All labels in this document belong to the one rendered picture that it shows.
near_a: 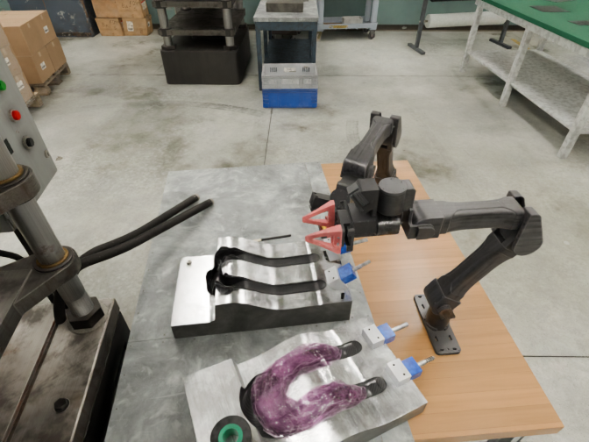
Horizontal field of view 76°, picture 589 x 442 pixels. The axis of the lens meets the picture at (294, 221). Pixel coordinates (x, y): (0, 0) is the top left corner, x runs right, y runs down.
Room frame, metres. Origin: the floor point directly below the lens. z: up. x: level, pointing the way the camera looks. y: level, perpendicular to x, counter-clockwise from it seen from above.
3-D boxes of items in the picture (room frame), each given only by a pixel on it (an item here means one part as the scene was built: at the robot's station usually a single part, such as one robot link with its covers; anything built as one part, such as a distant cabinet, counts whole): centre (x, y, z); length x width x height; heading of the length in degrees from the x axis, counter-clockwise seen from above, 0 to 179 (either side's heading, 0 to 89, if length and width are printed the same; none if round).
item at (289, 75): (4.17, 0.05, 0.28); 0.61 x 0.41 x 0.15; 89
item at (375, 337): (0.57, -0.25, 0.86); 0.13 x 0.05 x 0.05; 114
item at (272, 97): (4.17, 0.05, 0.11); 0.61 x 0.41 x 0.22; 89
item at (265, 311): (0.75, 0.10, 0.87); 0.50 x 0.26 x 0.14; 97
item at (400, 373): (0.48, -0.29, 0.86); 0.13 x 0.05 x 0.05; 114
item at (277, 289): (0.74, 0.09, 0.92); 0.35 x 0.16 x 0.09; 97
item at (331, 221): (0.63, -0.07, 1.19); 0.09 x 0.07 x 0.07; 95
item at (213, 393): (0.41, -0.03, 0.86); 0.50 x 0.26 x 0.11; 114
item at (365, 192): (0.62, -0.14, 1.25); 0.07 x 0.06 x 0.11; 5
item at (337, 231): (0.60, -0.07, 1.19); 0.09 x 0.07 x 0.07; 95
